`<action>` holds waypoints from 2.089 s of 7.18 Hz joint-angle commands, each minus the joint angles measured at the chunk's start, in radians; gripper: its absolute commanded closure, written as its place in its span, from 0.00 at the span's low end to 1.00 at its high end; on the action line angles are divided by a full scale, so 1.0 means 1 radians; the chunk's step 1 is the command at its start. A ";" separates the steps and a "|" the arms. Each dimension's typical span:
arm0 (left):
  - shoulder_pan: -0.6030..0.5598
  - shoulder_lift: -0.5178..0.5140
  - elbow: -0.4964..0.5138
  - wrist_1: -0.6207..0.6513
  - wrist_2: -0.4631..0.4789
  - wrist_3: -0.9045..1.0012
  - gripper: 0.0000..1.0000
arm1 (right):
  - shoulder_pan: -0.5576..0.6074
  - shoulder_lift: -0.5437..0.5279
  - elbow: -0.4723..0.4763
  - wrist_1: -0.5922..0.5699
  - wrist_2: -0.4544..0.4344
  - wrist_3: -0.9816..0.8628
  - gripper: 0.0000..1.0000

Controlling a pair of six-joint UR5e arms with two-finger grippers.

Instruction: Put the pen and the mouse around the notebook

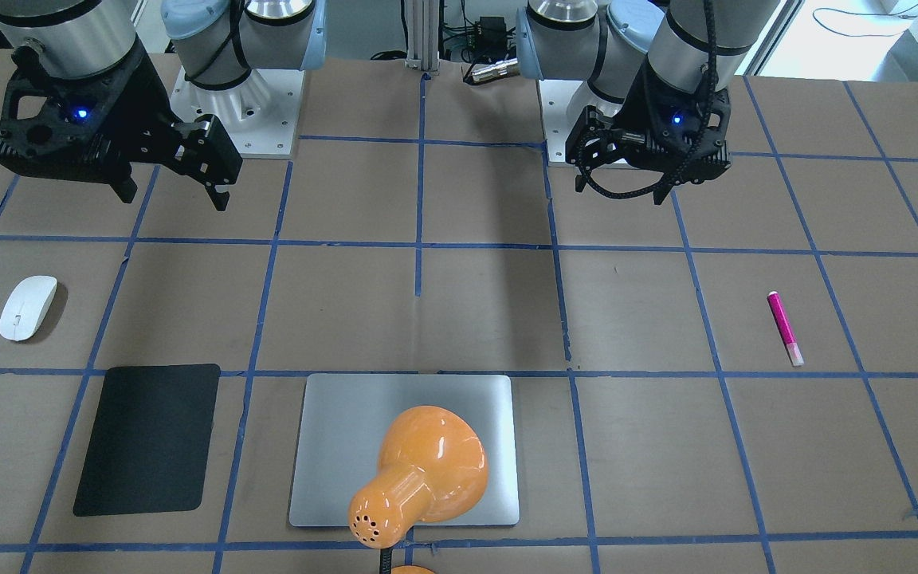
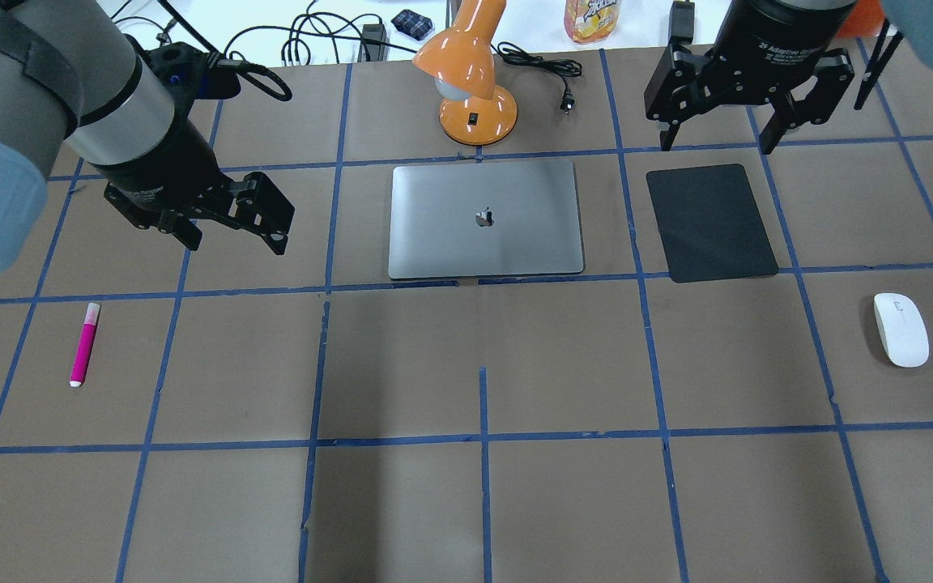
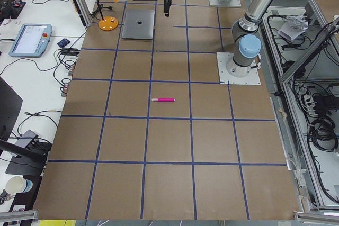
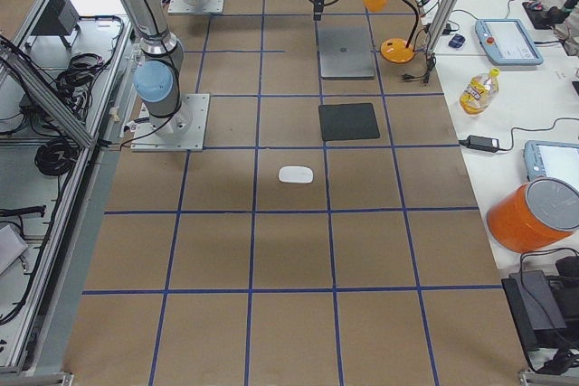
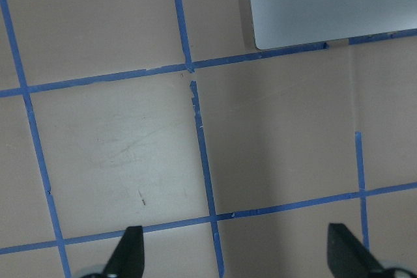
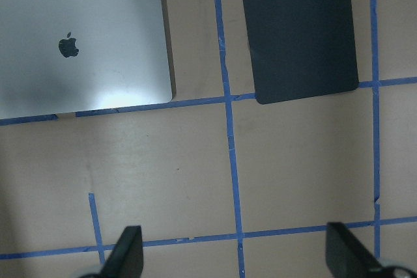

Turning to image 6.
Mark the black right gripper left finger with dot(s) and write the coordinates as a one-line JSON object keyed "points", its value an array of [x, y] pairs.
{"points": [[126, 259]]}

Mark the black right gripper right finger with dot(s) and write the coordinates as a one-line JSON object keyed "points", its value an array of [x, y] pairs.
{"points": [[346, 256]]}

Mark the black mousepad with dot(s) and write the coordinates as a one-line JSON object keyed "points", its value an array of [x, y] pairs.
{"points": [[301, 48]]}

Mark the silver apple laptop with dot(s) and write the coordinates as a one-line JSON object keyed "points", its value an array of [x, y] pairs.
{"points": [[64, 56]]}

